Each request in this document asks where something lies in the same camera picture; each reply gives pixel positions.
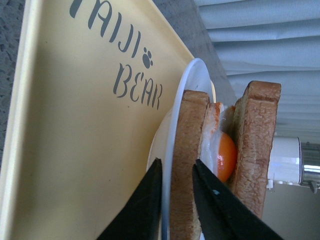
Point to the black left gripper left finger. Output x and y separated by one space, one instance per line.
139 219

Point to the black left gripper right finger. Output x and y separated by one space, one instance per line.
221 214

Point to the bread slice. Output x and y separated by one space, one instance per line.
183 218
254 124

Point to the white round plate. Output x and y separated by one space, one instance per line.
196 78

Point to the fried egg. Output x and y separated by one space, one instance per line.
218 150

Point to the white cylindrical appliance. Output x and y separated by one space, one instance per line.
295 163

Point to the yellow bear tray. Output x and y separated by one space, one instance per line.
93 81

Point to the grey curtain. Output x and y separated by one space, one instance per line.
272 41

